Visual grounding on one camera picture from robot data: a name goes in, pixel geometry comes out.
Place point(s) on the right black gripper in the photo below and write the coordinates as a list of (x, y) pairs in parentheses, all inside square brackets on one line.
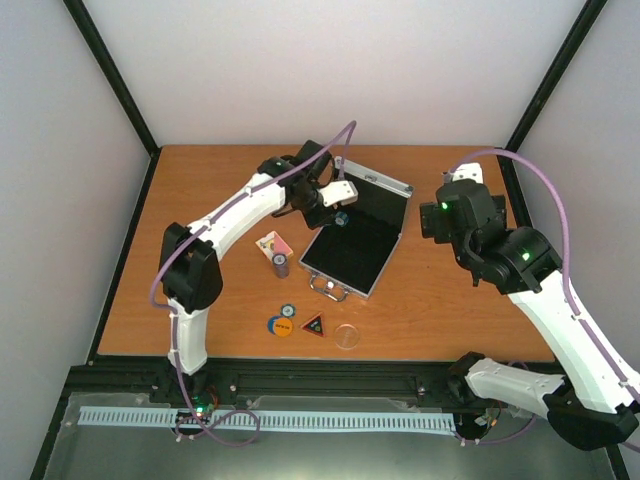
[(432, 223)]

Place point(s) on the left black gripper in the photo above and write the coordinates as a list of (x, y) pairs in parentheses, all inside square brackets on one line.
[(317, 222)]

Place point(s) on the aluminium poker case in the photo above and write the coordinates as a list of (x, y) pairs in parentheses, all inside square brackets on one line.
[(350, 259)]

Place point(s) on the single blue green chip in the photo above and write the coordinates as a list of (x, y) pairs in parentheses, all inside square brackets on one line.
[(288, 310)]

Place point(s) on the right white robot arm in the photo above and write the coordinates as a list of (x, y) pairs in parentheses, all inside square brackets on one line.
[(594, 402)]

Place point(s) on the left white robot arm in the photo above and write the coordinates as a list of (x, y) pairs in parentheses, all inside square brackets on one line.
[(189, 278)]

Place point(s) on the playing card deck box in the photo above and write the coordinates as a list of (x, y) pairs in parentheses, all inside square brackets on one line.
[(272, 244)]

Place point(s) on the tall purple chip stack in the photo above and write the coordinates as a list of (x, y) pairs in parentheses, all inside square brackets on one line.
[(280, 264)]

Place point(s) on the red black triangular button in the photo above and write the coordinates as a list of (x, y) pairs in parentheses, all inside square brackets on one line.
[(314, 325)]

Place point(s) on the orange blue round button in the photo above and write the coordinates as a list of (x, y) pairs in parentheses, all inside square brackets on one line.
[(280, 326)]

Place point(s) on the clear round dealer button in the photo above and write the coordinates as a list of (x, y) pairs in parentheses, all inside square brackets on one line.
[(346, 336)]

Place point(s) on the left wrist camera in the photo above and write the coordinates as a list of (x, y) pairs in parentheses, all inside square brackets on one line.
[(338, 192)]

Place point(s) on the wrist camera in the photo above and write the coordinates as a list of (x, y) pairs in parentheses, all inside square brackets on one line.
[(464, 191), (338, 192)]

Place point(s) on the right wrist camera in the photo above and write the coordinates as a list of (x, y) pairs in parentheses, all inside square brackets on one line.
[(464, 191)]

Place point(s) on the black aluminium frame rail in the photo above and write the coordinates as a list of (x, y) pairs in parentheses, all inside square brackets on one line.
[(233, 381)]

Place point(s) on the white slotted cable duct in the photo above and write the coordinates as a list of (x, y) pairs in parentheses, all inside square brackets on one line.
[(272, 421)]

